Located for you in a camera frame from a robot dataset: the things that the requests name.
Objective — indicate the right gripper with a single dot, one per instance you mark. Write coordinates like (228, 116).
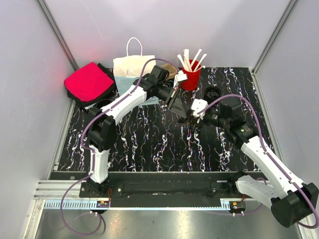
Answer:
(206, 113)

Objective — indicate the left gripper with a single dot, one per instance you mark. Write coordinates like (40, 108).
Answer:
(176, 105)

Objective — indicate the black coffee cup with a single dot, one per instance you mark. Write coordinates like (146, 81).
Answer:
(195, 124)
(102, 103)

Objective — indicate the brown pulp cup carrier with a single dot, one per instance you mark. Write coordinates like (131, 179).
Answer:
(172, 70)

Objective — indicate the light blue paper bag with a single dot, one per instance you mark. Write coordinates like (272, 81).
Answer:
(127, 69)

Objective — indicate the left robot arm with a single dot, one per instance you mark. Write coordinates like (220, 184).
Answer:
(102, 133)

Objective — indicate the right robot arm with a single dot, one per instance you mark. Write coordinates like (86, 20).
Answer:
(289, 198)

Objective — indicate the stack of black lids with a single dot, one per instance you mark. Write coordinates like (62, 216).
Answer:
(212, 93)

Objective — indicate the red straw cup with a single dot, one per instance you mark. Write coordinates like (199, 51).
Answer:
(192, 79)

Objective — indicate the red and black cloth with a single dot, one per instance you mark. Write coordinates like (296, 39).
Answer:
(89, 85)

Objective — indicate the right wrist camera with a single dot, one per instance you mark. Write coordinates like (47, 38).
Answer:
(198, 107)

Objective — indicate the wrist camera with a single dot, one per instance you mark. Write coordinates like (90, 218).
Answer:
(198, 107)
(179, 77)

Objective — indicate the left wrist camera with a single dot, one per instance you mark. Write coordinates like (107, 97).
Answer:
(179, 77)

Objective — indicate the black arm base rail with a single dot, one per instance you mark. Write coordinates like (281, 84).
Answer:
(164, 190)

